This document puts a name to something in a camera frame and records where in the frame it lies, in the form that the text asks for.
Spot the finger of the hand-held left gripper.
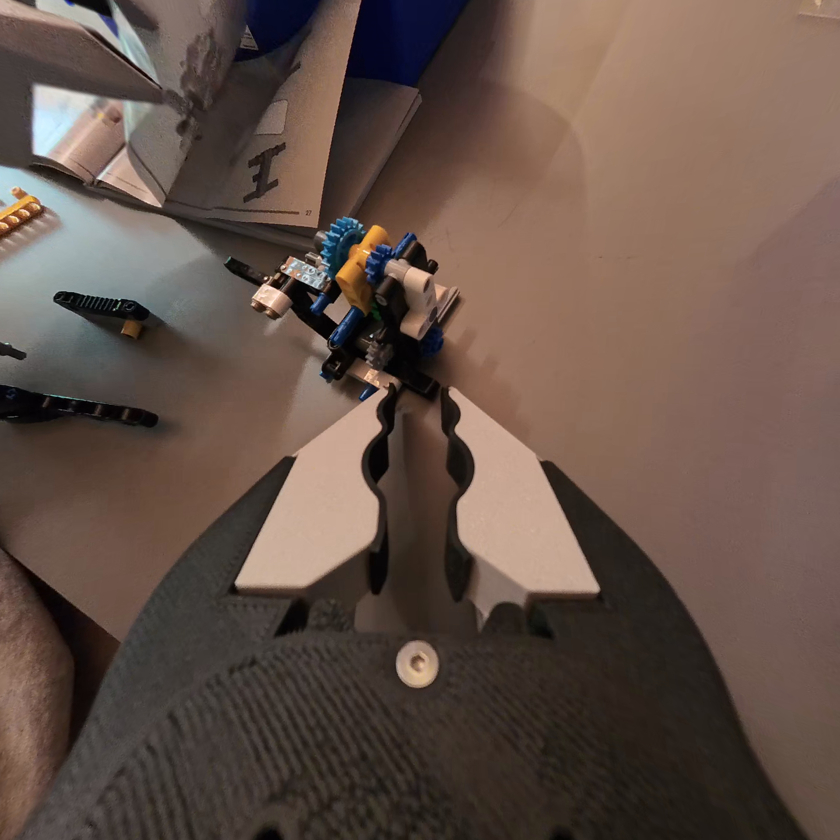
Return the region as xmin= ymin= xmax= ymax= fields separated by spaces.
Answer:
xmin=0 ymin=14 xmax=165 ymax=172

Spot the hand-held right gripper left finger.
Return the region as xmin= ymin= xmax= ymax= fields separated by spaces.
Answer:
xmin=233 ymin=385 xmax=400 ymax=614

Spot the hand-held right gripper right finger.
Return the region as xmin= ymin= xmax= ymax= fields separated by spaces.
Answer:
xmin=440 ymin=386 xmax=602 ymax=632

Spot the multicolour lego vehicle assembly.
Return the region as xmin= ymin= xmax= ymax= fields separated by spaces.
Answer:
xmin=223 ymin=215 xmax=463 ymax=403

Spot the lego instruction booklet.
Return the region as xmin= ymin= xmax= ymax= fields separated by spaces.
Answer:
xmin=29 ymin=0 xmax=424 ymax=231

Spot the long yellow lego beam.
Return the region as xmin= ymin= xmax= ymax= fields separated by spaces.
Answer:
xmin=0 ymin=197 xmax=61 ymax=238

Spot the lego gear rack beam assembly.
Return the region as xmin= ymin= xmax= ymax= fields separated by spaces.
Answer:
xmin=54 ymin=290 xmax=165 ymax=339

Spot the blue storage bin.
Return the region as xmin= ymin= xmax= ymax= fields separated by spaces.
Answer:
xmin=233 ymin=0 xmax=470 ymax=89

